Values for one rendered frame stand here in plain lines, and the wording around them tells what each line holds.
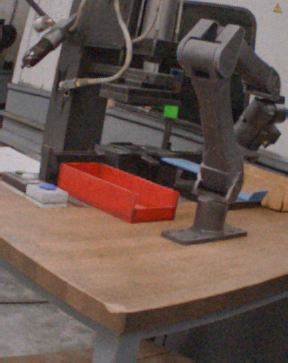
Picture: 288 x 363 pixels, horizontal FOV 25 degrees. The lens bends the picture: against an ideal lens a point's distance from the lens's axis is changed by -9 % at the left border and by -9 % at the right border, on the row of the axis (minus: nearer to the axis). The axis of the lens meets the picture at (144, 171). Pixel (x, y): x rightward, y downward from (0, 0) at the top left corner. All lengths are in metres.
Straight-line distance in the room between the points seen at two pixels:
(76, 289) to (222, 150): 0.46
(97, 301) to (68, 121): 0.98
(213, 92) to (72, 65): 0.70
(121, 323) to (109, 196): 0.55
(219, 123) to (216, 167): 0.10
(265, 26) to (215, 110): 1.06
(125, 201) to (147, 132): 1.26
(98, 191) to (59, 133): 0.47
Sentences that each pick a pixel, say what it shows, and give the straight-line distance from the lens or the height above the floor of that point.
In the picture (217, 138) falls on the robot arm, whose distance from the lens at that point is 1.29.
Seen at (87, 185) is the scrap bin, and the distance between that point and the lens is 1.47.
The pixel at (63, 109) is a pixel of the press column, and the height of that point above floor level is 1.04.
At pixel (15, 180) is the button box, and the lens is 1.47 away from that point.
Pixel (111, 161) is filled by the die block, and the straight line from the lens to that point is 1.66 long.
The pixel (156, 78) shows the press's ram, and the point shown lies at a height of 1.17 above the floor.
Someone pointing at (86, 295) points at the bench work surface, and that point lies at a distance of 0.96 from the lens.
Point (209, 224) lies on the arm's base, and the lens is 1.34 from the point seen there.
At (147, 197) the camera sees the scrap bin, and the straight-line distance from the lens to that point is 1.51.
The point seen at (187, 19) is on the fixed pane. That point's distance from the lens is 2.57.
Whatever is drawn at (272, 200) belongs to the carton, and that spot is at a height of 0.92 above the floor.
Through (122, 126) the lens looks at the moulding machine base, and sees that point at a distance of 2.75.
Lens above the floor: 1.25
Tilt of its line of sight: 10 degrees down
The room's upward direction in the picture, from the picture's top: 10 degrees clockwise
